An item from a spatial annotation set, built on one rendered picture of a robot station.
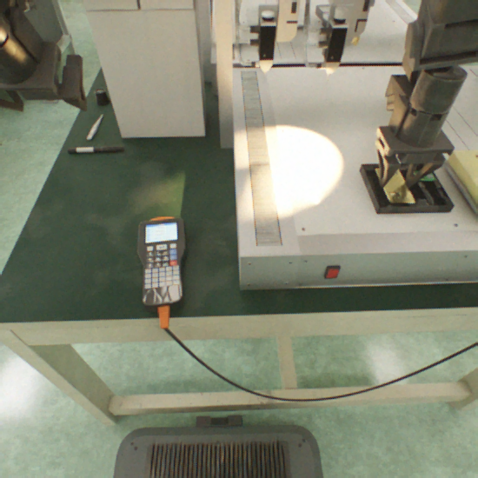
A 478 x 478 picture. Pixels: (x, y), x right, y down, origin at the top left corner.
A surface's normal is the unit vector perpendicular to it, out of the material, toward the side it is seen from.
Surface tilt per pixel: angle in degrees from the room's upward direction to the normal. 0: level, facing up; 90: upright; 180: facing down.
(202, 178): 0
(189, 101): 90
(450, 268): 90
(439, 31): 111
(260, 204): 0
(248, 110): 0
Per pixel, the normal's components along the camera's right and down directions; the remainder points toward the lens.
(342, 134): 0.00, -0.65
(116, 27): 0.04, 0.76
